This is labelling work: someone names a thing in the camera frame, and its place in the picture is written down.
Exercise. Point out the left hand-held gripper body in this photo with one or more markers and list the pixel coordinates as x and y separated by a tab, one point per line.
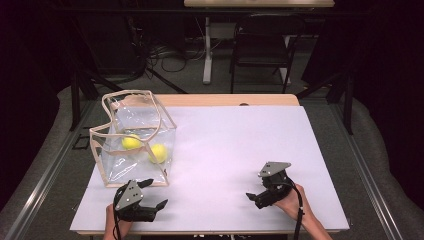
130	198

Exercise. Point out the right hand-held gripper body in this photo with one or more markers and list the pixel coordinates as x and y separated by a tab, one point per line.
273	168

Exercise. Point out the yellow tennis ball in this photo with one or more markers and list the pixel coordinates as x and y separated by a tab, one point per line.
158	153
131	141

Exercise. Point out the clear plastic container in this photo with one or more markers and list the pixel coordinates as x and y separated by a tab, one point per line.
140	116

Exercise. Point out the person's left hand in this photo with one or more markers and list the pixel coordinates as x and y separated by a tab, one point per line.
111	225

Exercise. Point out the person's right hand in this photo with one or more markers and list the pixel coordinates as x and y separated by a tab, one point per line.
293	205

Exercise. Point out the black metal stand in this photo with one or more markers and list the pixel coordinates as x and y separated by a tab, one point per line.
75	100
348	103

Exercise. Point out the black folding chair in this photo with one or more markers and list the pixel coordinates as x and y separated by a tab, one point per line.
263	50

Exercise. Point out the desk with white legs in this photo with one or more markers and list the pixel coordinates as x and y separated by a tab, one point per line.
207	60

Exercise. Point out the black curtain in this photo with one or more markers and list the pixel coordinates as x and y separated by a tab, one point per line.
393	83
26	83

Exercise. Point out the small black square frame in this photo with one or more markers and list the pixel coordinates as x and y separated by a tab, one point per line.
74	143

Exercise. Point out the aluminium floor rail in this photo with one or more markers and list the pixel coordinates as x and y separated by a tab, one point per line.
366	181
43	181

